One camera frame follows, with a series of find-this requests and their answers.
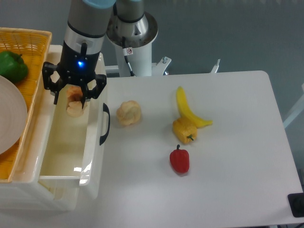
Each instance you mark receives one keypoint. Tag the green bell pepper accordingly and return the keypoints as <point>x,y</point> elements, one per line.
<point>12,66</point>

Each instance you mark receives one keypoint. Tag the white frame bracket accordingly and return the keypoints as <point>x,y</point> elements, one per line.
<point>216,67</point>

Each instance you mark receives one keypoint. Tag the yellow banana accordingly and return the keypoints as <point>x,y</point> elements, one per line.
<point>185,111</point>

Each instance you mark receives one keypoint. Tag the orange woven basket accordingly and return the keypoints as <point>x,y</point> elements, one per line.
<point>32,46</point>

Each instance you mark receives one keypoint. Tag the yellow bell pepper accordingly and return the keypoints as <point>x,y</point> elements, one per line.
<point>185,130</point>

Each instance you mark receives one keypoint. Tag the black drawer handle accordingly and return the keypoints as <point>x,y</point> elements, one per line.
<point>106,124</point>

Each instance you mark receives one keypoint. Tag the square bread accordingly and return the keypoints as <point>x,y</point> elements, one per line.
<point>74,106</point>

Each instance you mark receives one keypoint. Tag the beige round plate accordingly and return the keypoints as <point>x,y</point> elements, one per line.
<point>13,114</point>

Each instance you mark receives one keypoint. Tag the red bell pepper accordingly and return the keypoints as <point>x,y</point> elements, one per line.
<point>180,160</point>

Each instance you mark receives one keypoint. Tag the white upper drawer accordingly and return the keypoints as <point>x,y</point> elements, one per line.
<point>73,156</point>

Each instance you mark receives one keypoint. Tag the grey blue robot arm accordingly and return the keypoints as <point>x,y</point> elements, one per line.
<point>86,27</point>

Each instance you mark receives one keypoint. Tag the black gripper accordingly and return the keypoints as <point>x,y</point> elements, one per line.
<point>74,68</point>

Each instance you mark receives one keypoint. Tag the black device at table corner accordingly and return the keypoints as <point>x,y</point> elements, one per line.
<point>296,202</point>

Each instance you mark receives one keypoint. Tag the round bread roll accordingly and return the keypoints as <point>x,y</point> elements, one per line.
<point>129,113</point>

